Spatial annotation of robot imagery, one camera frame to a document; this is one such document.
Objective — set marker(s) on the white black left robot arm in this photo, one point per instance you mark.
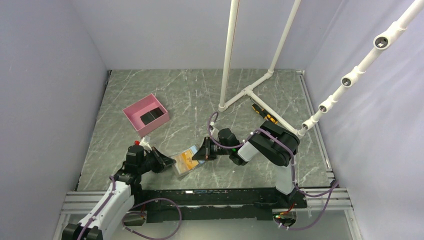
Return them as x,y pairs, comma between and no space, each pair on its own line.
102,208

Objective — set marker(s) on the aluminium extrusion frame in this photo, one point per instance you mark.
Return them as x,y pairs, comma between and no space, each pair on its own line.
191,96

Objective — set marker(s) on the yellow black screwdriver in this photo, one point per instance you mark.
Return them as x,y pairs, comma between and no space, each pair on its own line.
263,112

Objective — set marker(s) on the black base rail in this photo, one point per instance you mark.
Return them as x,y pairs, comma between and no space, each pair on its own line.
217,204

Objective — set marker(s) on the white pipe with camera sockets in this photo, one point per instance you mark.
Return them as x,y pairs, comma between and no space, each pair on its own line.
381,43

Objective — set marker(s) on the grey leather card holder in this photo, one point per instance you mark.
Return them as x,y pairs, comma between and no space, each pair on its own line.
200,161

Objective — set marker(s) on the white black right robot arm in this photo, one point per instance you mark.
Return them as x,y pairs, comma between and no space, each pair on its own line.
276,143

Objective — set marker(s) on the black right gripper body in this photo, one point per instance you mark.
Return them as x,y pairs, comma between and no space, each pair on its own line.
212,150

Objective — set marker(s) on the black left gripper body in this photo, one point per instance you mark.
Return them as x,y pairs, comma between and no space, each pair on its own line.
152,161

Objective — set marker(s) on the white PVC pipe frame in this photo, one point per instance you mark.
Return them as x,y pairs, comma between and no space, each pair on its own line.
266,60

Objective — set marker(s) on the orange credit card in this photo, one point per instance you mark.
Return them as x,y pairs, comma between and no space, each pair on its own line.
181,167

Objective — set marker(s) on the pink plastic box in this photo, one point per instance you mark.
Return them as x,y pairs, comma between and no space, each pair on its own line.
134,111

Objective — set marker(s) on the black cards in box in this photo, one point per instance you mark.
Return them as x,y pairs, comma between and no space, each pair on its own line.
151,115

